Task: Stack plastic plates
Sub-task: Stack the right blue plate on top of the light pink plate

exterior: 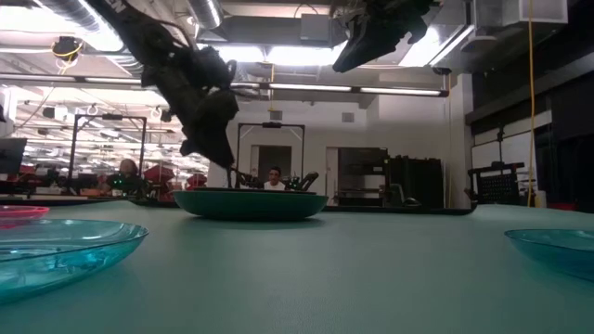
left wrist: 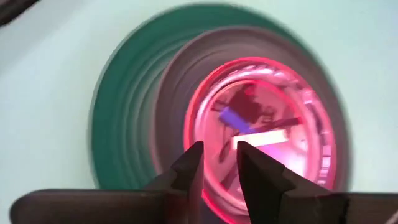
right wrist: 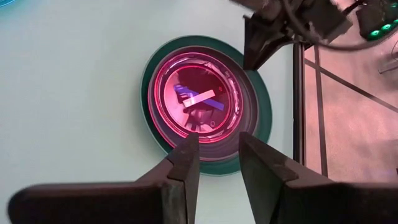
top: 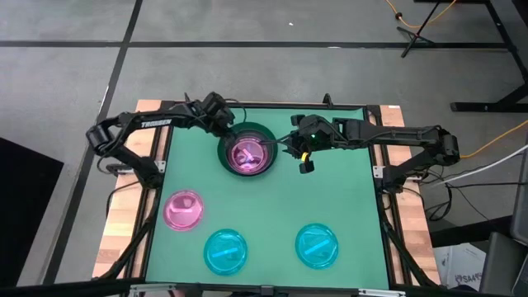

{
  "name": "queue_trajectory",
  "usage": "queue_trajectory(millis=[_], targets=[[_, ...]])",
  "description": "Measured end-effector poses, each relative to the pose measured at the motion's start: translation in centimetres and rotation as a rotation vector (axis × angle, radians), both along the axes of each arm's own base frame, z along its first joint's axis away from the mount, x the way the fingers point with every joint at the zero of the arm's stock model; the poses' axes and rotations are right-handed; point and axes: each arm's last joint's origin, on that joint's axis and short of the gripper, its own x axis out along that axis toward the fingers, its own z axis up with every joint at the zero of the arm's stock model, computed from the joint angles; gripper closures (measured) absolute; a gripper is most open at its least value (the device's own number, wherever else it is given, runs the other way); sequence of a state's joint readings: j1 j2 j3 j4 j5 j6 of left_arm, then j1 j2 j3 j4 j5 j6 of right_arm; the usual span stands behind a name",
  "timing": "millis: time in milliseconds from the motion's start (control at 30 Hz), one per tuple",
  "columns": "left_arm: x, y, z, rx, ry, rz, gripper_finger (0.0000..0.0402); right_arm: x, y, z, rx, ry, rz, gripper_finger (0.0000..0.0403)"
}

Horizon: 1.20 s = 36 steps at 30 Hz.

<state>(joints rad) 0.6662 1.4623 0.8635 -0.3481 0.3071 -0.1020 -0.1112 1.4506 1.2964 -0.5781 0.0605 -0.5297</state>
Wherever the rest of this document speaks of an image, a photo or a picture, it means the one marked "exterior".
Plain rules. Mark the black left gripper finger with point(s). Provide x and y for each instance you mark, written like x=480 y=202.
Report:
x=189 y=146
x=213 y=150

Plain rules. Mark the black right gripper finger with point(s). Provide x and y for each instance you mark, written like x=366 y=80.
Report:
x=366 y=46

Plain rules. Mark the gray plastic plate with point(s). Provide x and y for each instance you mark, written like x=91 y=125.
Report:
x=255 y=190

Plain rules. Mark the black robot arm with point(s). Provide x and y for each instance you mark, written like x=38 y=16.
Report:
x=306 y=180

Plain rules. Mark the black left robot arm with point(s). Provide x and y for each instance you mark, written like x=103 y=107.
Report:
x=139 y=42

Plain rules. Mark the gray ceiling unit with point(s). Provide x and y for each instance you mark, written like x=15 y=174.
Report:
x=315 y=28

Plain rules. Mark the ceiling light bar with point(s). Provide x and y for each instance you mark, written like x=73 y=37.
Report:
x=399 y=91
x=308 y=87
x=111 y=80

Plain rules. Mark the person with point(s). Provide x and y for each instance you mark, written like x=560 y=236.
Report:
x=127 y=169
x=275 y=178

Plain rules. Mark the dark green round bowl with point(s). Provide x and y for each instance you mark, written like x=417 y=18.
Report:
x=250 y=206

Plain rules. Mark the dark shelving unit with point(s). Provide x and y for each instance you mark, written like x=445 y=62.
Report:
x=362 y=160

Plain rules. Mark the black cabinet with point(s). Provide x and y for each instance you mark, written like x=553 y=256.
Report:
x=415 y=183

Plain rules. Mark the green table mat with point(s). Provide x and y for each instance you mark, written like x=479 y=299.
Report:
x=325 y=278

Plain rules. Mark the translucent blue plastic plate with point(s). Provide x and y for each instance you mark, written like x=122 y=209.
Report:
x=55 y=260
x=557 y=250

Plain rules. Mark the dark computer monitor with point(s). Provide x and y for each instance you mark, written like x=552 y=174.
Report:
x=11 y=155

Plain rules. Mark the translucent pink plastic plate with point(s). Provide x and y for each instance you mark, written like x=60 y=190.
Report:
x=21 y=212

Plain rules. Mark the black pegboard stand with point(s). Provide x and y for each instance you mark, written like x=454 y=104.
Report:
x=499 y=185

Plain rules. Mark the black gantry frame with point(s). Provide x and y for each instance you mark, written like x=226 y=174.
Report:
x=111 y=117
x=271 y=124

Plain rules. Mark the silver air duct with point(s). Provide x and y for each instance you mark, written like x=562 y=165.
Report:
x=204 y=11

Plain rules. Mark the white ventilation duct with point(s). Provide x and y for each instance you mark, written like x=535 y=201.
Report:
x=520 y=11

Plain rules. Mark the white wall board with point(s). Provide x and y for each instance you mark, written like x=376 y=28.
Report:
x=515 y=148

